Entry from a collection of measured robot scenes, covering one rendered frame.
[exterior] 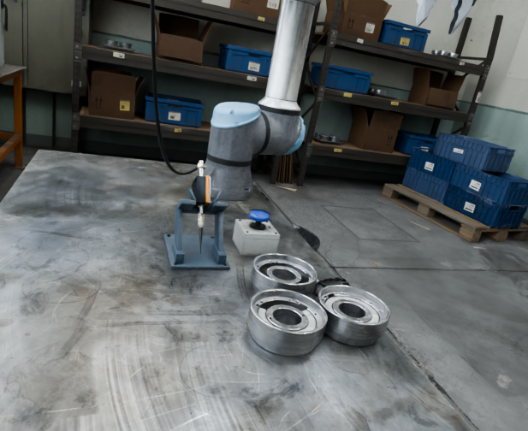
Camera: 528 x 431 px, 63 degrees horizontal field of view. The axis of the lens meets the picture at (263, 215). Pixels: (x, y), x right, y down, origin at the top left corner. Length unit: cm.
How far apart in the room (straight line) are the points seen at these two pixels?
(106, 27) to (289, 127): 351
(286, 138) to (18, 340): 81
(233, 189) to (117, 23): 356
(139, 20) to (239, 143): 353
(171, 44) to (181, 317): 351
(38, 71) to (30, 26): 36
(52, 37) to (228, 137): 335
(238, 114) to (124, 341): 66
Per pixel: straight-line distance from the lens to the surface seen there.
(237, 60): 414
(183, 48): 401
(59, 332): 59
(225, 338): 58
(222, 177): 108
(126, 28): 452
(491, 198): 424
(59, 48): 431
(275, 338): 55
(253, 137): 109
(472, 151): 441
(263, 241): 80
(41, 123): 465
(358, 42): 446
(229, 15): 403
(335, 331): 62
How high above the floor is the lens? 114
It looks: 19 degrees down
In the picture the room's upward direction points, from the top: 11 degrees clockwise
